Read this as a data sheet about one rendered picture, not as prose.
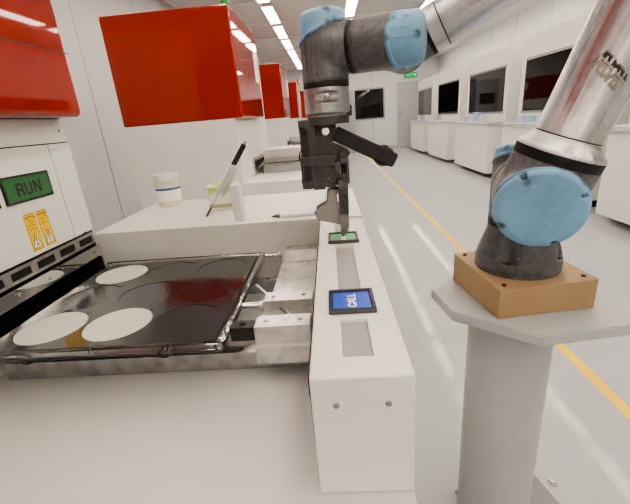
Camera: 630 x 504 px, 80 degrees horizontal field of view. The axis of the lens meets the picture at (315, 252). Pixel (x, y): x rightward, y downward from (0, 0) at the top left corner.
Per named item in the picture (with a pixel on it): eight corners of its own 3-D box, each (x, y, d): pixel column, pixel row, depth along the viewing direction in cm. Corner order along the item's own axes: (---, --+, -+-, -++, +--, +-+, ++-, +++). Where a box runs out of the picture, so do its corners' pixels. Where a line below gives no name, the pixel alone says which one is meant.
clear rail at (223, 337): (213, 354, 51) (211, 345, 50) (260, 257, 86) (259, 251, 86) (223, 353, 51) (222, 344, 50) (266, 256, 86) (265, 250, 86)
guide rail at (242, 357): (9, 380, 61) (2, 364, 60) (19, 372, 63) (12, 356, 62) (318, 365, 58) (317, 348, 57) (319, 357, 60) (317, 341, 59)
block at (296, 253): (281, 262, 84) (280, 250, 83) (283, 257, 87) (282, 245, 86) (317, 260, 84) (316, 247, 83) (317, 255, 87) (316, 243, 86)
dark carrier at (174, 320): (-20, 356, 54) (-22, 352, 54) (110, 267, 87) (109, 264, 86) (214, 344, 52) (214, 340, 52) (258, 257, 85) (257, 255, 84)
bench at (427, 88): (422, 155, 1043) (423, 75, 977) (409, 149, 1213) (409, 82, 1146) (462, 151, 1037) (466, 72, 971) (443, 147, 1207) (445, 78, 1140)
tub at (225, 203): (209, 212, 101) (205, 186, 98) (216, 206, 108) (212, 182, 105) (237, 209, 100) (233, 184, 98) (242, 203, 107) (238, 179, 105)
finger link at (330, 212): (317, 237, 71) (314, 188, 68) (349, 235, 71) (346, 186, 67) (317, 242, 68) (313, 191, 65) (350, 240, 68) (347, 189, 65)
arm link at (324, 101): (347, 88, 66) (350, 84, 58) (349, 116, 67) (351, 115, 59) (304, 92, 66) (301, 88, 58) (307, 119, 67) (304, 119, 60)
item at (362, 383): (320, 495, 38) (308, 380, 33) (324, 277, 90) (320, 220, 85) (414, 492, 37) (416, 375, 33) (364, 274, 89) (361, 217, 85)
